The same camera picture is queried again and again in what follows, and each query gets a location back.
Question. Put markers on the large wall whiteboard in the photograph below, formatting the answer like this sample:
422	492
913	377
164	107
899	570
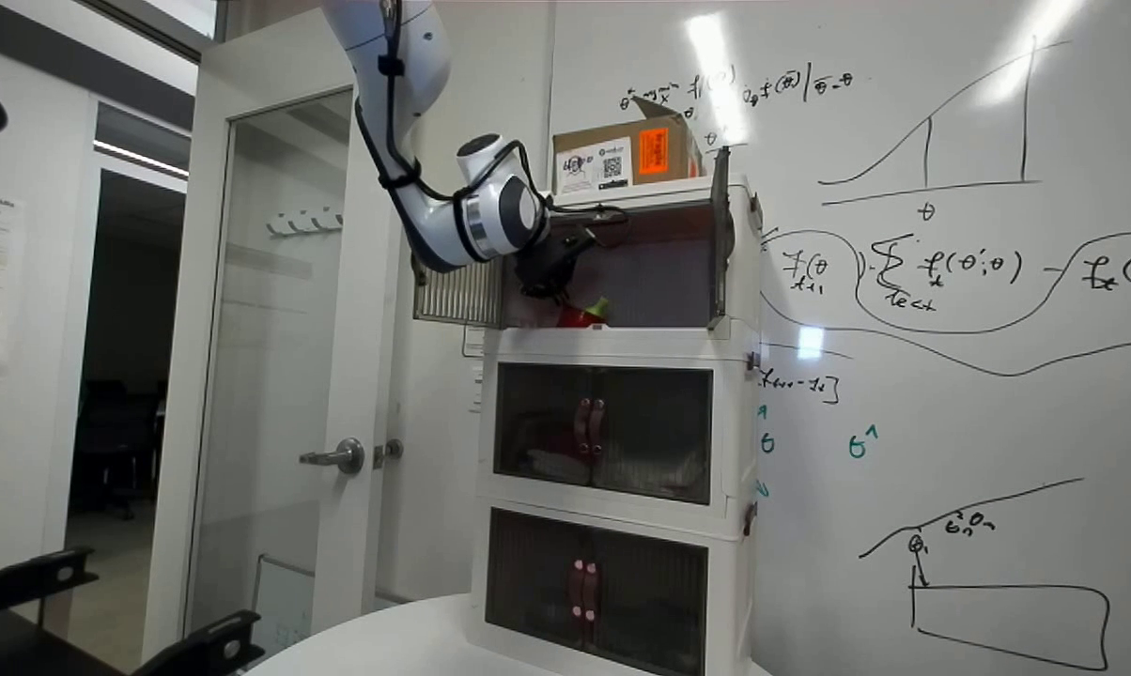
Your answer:
965	377

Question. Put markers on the small wall sign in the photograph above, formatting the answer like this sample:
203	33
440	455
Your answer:
476	342

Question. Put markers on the silver door latch knob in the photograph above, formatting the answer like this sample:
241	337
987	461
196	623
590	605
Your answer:
388	450

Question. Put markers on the white three-tier cabinet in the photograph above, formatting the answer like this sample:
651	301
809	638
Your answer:
626	342

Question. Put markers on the cardboard box with labels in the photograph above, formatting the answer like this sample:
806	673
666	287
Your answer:
626	153

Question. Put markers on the closed dark cabinet door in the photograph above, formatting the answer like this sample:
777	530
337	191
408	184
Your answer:
660	439
531	575
651	603
539	425

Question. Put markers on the black office chair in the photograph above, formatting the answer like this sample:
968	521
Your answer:
201	641

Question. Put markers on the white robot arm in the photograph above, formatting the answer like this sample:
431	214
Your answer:
490	219

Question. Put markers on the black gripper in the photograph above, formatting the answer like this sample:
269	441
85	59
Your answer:
550	260

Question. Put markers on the open translucent cabinet door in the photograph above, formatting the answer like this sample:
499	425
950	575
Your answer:
727	240
455	297

